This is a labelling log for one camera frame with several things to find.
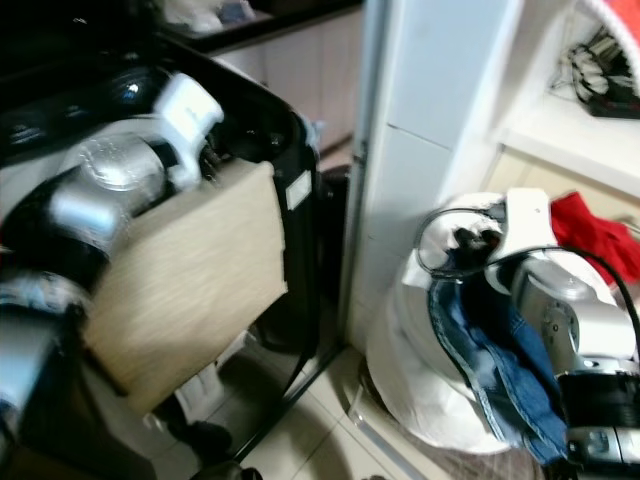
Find blue denim jeans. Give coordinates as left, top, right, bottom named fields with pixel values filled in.
left=425, top=278, right=576, bottom=466

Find red garment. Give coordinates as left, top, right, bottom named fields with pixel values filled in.
left=548, top=192, right=640, bottom=286

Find white laundry basket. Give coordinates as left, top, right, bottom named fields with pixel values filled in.
left=365, top=192, right=621, bottom=456

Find white cabinet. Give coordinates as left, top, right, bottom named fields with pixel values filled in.
left=345, top=0, right=640, bottom=351

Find red plastic container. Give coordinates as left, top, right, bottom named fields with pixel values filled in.
left=585, top=0, right=640, bottom=46

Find beige panel on washer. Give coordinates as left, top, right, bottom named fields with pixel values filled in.
left=82, top=160, right=291, bottom=416

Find white plastic bag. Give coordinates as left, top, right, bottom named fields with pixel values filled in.
left=160, top=0, right=256, bottom=33

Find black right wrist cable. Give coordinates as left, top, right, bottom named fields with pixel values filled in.
left=416, top=205, right=640, bottom=321

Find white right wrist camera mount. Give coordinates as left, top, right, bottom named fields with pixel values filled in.
left=490, top=187, right=557, bottom=267

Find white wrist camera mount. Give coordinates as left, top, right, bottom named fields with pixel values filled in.
left=155, top=72, right=227, bottom=191
left=490, top=187, right=557, bottom=267

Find black cable tangle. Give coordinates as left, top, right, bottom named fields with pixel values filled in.
left=555, top=25, right=640, bottom=119

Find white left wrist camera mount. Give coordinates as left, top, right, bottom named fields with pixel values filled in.
left=155, top=72, right=227, bottom=191

